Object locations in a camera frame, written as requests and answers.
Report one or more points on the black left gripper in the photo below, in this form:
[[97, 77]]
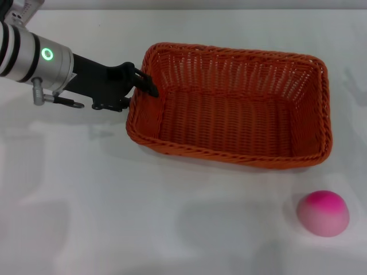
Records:
[[97, 81]]

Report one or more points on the orange woven rectangular basket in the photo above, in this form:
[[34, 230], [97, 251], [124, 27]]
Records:
[[229, 123]]

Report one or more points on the pink toy peach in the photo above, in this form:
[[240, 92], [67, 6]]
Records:
[[322, 215]]

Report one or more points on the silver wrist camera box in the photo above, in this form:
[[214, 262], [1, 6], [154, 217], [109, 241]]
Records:
[[20, 11]]

